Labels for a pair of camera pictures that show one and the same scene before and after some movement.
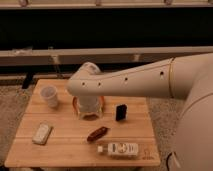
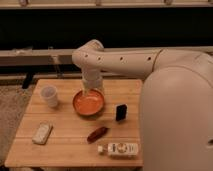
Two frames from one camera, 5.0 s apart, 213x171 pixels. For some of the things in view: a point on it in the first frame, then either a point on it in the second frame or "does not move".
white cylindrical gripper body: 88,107 -> 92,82
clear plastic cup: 49,93 does not move
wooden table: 51,135 does not move
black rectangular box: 121,112 does not move
